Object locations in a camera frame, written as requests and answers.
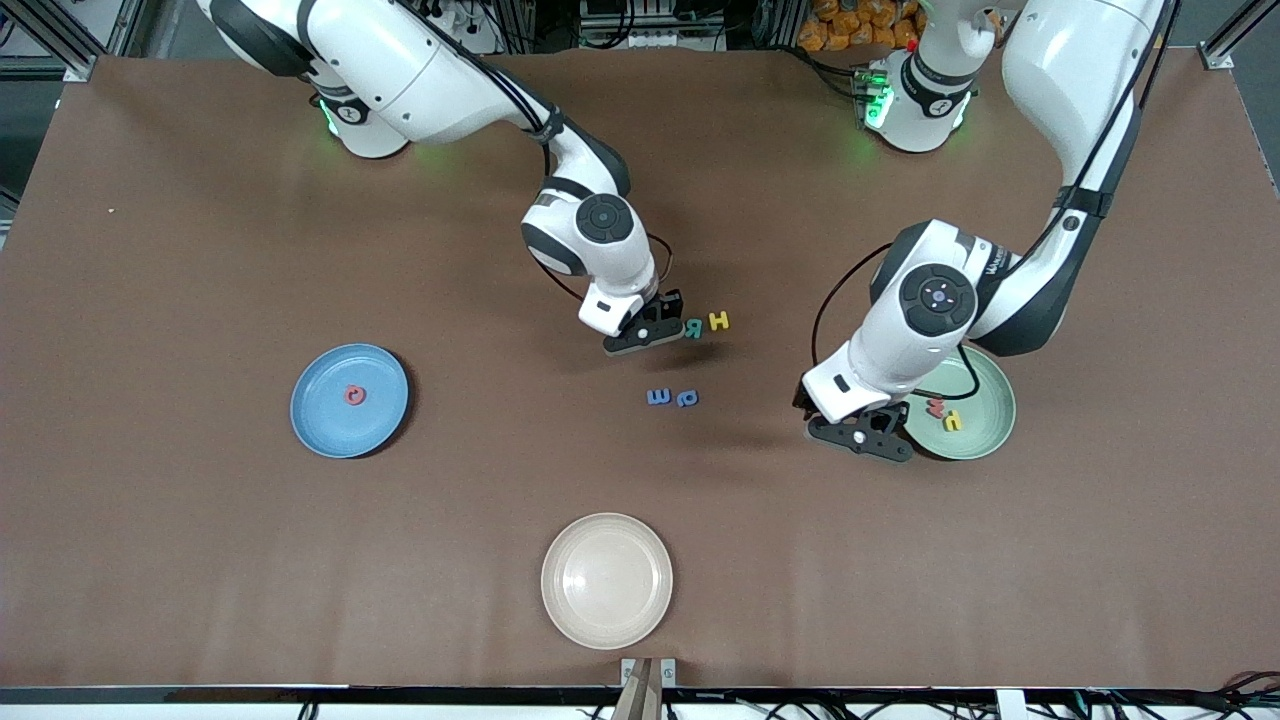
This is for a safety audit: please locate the black electronics rack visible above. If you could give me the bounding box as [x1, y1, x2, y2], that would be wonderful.
[578, 0, 731, 51]

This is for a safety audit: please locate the beige plate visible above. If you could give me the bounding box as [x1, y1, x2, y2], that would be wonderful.
[541, 513, 674, 650]

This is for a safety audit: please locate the orange bags pile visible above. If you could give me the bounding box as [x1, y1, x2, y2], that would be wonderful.
[798, 0, 923, 53]

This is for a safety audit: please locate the white power strip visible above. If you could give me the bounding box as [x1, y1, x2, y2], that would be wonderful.
[445, 0, 501, 56]

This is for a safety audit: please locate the metal table edge bracket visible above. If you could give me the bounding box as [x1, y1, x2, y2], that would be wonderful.
[620, 657, 678, 689]

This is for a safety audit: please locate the green plate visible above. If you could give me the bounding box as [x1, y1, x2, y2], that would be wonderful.
[900, 343, 1017, 461]

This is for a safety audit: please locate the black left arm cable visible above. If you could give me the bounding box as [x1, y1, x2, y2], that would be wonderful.
[810, 0, 1173, 406]

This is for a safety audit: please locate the blue plate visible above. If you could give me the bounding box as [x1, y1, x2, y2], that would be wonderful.
[290, 343, 410, 460]

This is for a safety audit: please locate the black table edge rail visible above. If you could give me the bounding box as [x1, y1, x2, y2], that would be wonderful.
[0, 685, 1280, 706]

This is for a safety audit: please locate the aluminium frame profile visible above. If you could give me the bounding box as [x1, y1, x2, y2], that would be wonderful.
[1200, 0, 1280, 71]
[0, 0, 151, 83]

